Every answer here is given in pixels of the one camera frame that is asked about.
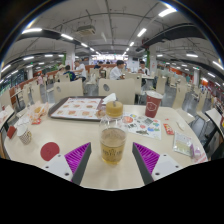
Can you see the white square dining table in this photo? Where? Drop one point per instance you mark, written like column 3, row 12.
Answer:
column 7, row 115
column 215, row 118

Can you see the beige chair with hole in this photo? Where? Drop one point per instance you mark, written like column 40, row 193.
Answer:
column 120, row 91
column 70, row 91

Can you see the clear yellow-capped tea bottle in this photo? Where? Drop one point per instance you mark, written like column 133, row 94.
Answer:
column 113, row 146

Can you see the person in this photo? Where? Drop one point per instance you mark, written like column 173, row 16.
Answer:
column 116, row 71
column 60, row 70
column 81, row 69
column 144, row 70
column 40, row 80
column 70, row 75

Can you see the colourful sticker sheet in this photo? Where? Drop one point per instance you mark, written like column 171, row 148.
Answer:
column 143, row 126

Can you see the group of ceiling lights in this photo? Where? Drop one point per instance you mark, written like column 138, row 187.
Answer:
column 166, row 12

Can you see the ceiling air conditioner unit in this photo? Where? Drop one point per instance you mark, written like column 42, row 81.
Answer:
column 86, row 30

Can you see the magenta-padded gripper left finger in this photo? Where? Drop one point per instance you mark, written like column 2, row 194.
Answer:
column 77, row 156

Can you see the red sauce packet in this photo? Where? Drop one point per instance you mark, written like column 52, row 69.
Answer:
column 36, row 121
column 168, row 129

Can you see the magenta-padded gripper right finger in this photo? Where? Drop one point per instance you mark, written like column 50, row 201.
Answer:
column 146, row 157

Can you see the clear plastic food bag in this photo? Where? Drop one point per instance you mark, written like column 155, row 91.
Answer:
column 38, row 110

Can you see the group of beige chairs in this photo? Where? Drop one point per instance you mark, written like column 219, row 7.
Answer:
column 160, row 85

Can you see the flat round red coaster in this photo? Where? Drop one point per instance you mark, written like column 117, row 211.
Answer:
column 50, row 151

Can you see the white patterned mug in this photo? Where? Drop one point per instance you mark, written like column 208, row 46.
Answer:
column 24, row 135

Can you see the clear plastic packet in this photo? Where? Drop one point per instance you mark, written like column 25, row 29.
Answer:
column 182, row 144

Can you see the brown food tray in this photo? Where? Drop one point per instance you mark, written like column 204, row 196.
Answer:
column 75, row 108

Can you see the white paper napkin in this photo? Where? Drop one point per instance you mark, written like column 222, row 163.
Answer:
column 109, row 98

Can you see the red paper cup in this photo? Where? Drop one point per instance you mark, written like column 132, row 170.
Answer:
column 153, row 106

